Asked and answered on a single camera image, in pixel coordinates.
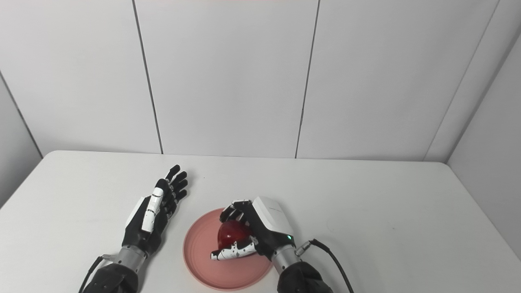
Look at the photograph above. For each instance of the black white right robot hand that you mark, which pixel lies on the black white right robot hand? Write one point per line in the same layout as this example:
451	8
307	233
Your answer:
270	228

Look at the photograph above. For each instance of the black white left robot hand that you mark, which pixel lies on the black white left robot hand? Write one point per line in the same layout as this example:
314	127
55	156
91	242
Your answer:
148	232

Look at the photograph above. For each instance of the red apple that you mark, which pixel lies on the red apple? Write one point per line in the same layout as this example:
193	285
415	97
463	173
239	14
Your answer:
232	235

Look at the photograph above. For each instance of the pink round plate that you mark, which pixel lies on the pink round plate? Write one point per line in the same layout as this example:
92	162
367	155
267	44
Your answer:
228	272

